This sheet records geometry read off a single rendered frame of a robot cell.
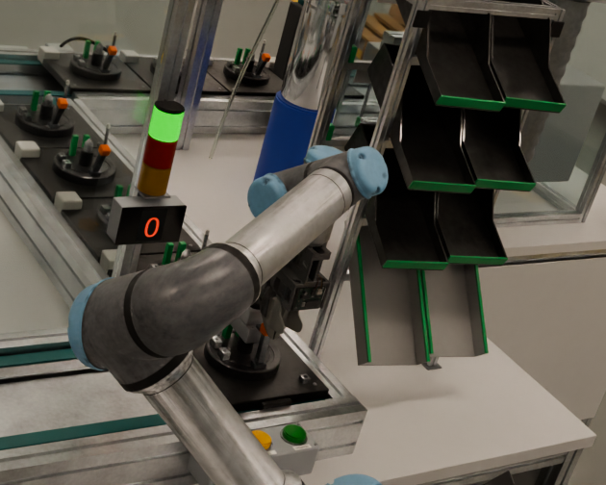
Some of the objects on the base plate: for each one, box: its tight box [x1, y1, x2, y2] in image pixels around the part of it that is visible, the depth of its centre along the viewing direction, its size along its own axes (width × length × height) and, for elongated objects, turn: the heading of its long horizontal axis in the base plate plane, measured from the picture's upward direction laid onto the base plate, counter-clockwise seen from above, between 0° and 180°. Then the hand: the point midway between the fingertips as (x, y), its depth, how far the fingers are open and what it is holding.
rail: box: [0, 396, 367, 485], centre depth 191 cm, size 6×89×11 cm, turn 96°
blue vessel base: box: [253, 90, 336, 181], centre depth 303 cm, size 16×16×27 cm
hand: (271, 329), depth 206 cm, fingers closed
